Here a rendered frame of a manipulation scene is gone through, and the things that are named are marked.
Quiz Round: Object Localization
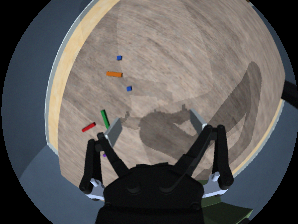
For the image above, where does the orange rod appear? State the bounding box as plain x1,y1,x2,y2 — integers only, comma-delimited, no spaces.
106,71,123,77

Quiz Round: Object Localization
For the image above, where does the green rod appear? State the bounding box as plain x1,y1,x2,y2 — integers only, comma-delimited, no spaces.
101,109,110,129

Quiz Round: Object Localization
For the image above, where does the red rod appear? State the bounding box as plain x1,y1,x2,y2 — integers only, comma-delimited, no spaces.
82,122,96,132

